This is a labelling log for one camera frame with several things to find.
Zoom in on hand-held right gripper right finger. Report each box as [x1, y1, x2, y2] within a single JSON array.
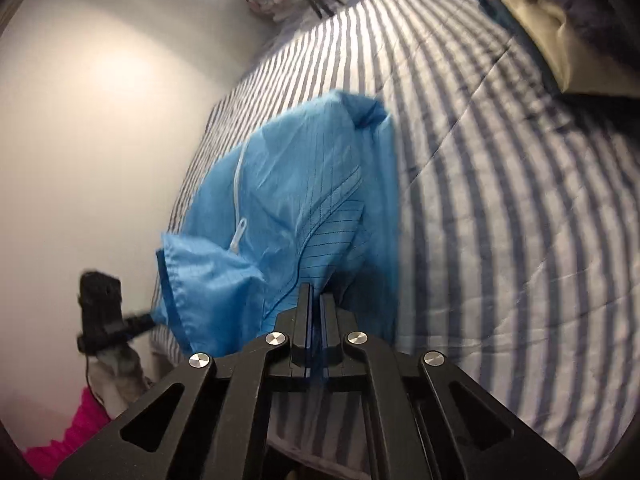
[[320, 292, 581, 480]]

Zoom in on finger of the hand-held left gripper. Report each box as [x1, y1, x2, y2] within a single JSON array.
[[122, 311, 157, 344]]

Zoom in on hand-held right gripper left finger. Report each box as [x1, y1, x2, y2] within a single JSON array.
[[52, 282, 314, 480]]

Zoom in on light blue work coat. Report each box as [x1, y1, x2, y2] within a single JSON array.
[[150, 89, 401, 361]]

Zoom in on person's left forearm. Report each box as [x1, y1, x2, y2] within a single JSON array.
[[22, 387, 113, 476]]

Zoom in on folded clothes stack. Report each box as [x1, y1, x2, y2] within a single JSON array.
[[447, 0, 640, 98]]

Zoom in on person's left hand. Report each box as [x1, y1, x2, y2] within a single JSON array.
[[92, 340, 152, 418]]

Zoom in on striped bed sheet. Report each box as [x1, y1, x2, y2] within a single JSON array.
[[150, 0, 640, 471]]

